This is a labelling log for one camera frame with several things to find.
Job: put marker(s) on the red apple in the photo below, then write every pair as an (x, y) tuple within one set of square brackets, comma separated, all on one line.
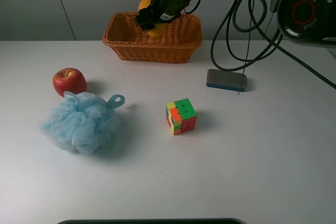
[(69, 79)]

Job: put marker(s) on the orange bread-shaped toy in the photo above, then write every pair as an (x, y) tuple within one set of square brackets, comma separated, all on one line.
[(156, 31)]

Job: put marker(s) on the grey and blue eraser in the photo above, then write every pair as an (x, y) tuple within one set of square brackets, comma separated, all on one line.
[(226, 80)]

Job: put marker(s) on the orange wicker basket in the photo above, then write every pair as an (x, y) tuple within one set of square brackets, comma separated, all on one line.
[(181, 38)]

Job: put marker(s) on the light blue bath loofah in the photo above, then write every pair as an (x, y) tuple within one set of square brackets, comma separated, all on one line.
[(83, 122)]

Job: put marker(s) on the multicolour puzzle cube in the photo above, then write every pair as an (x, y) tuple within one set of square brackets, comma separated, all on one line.
[(181, 116)]

